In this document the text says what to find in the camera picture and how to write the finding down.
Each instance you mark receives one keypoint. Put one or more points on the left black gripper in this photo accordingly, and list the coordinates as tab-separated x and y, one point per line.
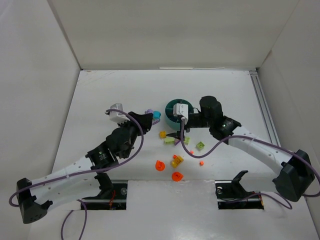
136	120

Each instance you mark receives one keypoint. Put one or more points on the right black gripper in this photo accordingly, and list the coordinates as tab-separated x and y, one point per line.
182	132

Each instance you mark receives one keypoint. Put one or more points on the purple lego brick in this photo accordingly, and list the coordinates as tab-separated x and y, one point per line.
154	121

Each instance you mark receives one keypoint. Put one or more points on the teal printed lego brick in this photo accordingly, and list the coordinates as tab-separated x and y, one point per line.
156	115

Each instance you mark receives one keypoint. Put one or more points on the teal divided round container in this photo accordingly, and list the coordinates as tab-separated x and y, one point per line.
172	121

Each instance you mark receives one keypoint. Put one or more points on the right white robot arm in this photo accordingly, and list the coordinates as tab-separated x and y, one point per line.
293	170

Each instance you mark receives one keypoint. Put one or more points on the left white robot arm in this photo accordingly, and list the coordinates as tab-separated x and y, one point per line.
86	177

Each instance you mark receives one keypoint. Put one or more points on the purple printed curved lego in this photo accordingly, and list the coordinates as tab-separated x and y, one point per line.
176	142

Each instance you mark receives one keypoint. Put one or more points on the light green small lego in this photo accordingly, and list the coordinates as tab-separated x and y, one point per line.
186	140

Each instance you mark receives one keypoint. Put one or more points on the light green sloped lego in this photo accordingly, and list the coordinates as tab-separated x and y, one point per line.
169	140

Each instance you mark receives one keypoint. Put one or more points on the yellow square lego brick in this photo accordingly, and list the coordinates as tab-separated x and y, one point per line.
162	134

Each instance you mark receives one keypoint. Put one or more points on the golden yellow curved lego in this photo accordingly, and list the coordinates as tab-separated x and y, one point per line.
177	161

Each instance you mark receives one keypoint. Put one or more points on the light green square lego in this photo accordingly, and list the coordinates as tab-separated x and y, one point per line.
200	146

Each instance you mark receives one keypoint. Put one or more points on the orange round lego left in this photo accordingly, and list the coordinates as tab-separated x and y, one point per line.
160	166

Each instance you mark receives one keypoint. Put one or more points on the orange round lego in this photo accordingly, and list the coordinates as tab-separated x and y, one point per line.
160	166
177	176

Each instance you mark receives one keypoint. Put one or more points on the orange round lego lower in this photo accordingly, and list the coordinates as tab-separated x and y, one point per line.
177	176

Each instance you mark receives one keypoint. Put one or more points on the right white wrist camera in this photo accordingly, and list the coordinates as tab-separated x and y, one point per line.
181	111

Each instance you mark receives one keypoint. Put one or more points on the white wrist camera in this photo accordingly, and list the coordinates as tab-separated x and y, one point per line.
181	111
115	116

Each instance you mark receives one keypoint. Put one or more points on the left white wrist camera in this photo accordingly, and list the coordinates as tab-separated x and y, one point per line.
115	116

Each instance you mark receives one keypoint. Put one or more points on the aluminium rail right edge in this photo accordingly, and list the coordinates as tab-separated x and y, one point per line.
264	108

